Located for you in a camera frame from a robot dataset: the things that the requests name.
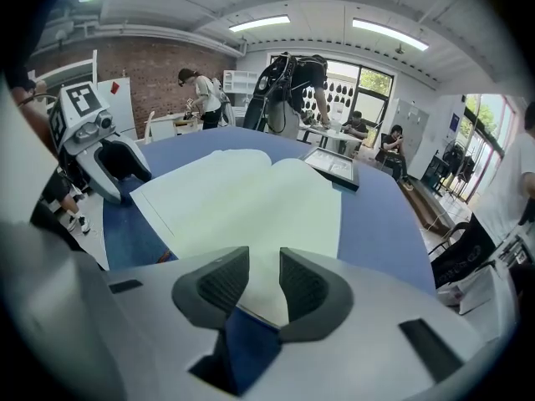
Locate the red tag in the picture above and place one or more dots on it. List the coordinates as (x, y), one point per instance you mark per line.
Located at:
(115, 87)

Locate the black framed picture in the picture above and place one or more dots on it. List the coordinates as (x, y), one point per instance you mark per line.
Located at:
(334, 167)

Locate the grey lockers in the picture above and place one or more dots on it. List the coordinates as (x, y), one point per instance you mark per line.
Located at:
(411, 136)

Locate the white shelf unit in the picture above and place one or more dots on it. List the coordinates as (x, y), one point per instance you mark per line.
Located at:
(240, 90)

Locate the dark metal frame chair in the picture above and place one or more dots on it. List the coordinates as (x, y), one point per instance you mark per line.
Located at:
(464, 249)

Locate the table with blue cloth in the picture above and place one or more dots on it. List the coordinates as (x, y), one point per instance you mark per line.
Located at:
(376, 232)

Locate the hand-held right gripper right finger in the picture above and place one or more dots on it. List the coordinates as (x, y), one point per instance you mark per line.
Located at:
(355, 328)

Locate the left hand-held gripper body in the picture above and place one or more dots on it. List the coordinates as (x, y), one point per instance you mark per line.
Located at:
(79, 119)

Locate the wooden step platform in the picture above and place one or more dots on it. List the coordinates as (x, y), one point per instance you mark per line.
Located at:
(430, 207)

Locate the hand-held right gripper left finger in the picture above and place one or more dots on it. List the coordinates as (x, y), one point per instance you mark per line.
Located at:
(167, 307)

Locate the person's left forearm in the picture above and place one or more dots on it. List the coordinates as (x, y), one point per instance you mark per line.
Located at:
(35, 119)

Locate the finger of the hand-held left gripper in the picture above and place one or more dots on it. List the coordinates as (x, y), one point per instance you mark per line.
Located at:
(129, 157)
(102, 182)

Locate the black standing fan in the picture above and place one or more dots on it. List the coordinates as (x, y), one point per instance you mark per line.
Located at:
(452, 155)

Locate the white desk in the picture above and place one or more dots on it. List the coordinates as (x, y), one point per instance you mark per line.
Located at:
(171, 125)

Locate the white board panel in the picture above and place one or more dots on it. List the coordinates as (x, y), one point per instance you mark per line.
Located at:
(121, 115)

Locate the white book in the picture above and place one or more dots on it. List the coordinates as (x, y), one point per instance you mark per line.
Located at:
(251, 199)

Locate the white cloth covered table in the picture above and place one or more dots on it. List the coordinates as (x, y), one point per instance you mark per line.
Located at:
(476, 290)

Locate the blue poster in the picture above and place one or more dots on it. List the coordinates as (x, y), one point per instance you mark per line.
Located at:
(454, 123)

